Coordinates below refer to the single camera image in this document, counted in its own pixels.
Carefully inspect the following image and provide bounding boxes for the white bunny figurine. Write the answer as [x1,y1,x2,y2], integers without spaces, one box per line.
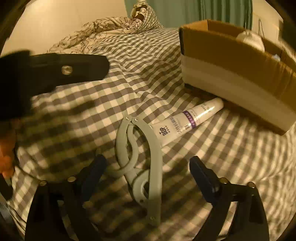
[236,30,265,53]

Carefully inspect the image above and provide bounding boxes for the floral patterned blanket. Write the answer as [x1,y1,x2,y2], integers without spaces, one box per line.
[47,17,144,54]

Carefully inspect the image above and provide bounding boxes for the grey checked duvet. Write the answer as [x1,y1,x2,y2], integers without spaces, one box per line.
[8,28,295,240]

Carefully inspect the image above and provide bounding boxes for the grey folding hanger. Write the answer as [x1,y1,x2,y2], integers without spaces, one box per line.
[105,114,164,227]

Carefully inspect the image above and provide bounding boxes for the checked pillow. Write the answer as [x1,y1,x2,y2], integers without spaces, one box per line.
[130,1,163,34]

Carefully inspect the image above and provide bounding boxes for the white toothpaste tube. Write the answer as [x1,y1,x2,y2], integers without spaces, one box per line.
[152,97,224,147]

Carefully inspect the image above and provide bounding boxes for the green curtain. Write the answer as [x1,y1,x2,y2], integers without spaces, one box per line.
[124,0,254,30]

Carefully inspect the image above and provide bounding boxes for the cardboard box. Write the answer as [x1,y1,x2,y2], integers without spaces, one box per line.
[179,20,295,135]

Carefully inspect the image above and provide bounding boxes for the blue white tissue pack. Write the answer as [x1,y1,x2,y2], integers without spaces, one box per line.
[272,54,280,62]

